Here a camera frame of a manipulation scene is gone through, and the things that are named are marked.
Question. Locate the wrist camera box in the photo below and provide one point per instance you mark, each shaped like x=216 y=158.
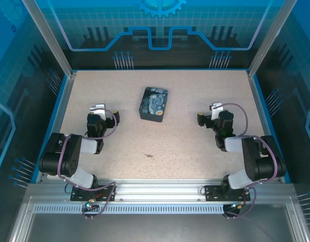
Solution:
x=98 y=109
x=216 y=108

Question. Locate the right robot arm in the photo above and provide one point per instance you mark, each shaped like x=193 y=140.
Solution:
x=251 y=161

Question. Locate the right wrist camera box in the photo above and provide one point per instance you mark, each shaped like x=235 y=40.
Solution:
x=216 y=108

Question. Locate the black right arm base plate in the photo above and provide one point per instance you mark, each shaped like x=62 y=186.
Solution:
x=213 y=192

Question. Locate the aluminium frame post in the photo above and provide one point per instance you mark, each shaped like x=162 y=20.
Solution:
x=51 y=40
x=268 y=37

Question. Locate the aluminium cross rail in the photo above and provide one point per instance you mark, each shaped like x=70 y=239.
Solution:
x=157 y=189

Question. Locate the aluminium side rail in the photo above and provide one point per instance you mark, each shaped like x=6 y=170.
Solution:
x=258 y=100
x=64 y=100

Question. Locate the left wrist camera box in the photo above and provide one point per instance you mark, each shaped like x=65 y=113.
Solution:
x=98 y=109

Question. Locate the small connector with LED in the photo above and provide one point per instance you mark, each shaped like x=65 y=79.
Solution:
x=90 y=205
x=235 y=206

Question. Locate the grey metal panel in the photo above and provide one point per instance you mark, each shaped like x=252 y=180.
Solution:
x=155 y=227

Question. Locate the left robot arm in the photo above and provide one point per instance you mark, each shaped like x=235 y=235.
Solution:
x=69 y=156

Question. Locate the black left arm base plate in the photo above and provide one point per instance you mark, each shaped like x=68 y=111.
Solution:
x=80 y=195

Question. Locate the starry night print box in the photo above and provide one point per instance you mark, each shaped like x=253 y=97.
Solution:
x=153 y=104

